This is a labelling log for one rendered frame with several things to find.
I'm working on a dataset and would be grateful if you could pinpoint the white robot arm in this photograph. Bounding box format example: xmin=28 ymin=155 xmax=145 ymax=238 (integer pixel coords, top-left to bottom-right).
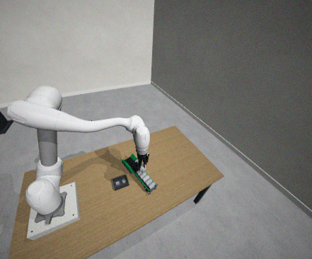
xmin=7 ymin=86 xmax=150 ymax=225

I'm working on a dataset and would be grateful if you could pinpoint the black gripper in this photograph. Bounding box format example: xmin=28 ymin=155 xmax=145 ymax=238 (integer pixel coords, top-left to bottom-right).
xmin=134 ymin=152 xmax=149 ymax=172

